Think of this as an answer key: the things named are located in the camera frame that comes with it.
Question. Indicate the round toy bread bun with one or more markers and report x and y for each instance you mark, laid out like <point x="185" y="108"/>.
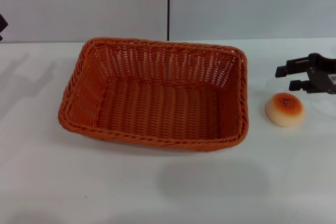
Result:
<point x="284" y="111"/>

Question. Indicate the orange woven plastic basket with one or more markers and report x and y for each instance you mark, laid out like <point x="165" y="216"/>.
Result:
<point x="157" y="108"/>

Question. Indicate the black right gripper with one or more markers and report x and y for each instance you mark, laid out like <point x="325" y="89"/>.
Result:
<point x="321" y="75"/>

